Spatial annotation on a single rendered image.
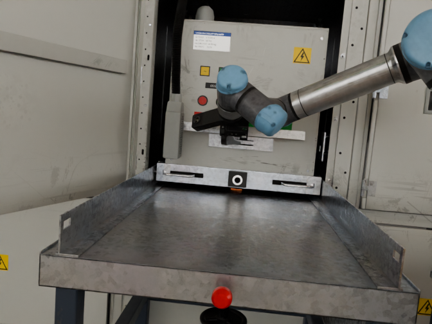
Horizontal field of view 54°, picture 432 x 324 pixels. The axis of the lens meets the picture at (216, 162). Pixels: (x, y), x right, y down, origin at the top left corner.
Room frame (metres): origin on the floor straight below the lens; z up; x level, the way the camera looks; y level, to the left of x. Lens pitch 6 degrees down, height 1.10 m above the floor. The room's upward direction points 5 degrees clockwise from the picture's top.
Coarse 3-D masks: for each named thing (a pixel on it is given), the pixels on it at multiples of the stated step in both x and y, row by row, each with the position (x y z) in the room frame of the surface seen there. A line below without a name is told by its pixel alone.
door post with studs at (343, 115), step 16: (352, 0) 1.32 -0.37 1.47; (352, 16) 1.32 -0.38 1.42; (352, 32) 1.32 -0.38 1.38; (352, 48) 1.32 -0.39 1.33; (352, 64) 1.32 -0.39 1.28; (336, 112) 1.32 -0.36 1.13; (352, 112) 1.32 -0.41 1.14; (336, 128) 1.32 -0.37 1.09; (352, 128) 1.32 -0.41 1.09; (336, 144) 1.32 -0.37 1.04; (336, 160) 1.32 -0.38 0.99; (336, 176) 1.32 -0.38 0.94
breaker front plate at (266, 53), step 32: (192, 32) 1.39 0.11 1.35; (224, 32) 1.39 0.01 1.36; (256, 32) 1.38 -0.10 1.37; (288, 32) 1.38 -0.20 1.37; (320, 32) 1.37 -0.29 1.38; (192, 64) 1.39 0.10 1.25; (224, 64) 1.39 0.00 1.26; (256, 64) 1.38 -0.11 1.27; (288, 64) 1.37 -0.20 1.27; (320, 64) 1.37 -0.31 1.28; (192, 96) 1.39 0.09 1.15; (192, 160) 1.39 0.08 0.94; (224, 160) 1.39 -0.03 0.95; (256, 160) 1.38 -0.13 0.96; (288, 160) 1.37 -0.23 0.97
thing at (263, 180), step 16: (160, 176) 1.39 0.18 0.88; (176, 176) 1.38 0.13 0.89; (208, 176) 1.38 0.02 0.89; (224, 176) 1.37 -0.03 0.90; (256, 176) 1.37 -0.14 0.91; (272, 176) 1.36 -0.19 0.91; (288, 176) 1.36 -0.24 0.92; (304, 176) 1.36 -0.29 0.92; (320, 176) 1.37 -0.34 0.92; (288, 192) 1.36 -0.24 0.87; (304, 192) 1.36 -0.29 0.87
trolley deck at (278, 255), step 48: (192, 192) 1.33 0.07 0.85; (144, 240) 0.80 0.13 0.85; (192, 240) 0.82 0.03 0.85; (240, 240) 0.85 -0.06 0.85; (288, 240) 0.87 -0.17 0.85; (336, 240) 0.90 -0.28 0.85; (96, 288) 0.67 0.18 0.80; (144, 288) 0.67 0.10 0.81; (192, 288) 0.66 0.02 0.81; (240, 288) 0.66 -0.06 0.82; (288, 288) 0.65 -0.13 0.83; (336, 288) 0.65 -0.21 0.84
